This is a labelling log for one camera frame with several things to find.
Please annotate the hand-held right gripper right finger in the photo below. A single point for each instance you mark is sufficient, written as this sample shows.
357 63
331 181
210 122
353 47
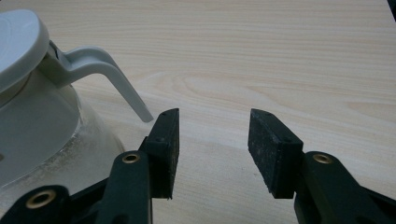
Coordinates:
274 155

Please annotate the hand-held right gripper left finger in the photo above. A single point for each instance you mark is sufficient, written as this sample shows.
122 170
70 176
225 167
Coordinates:
165 155

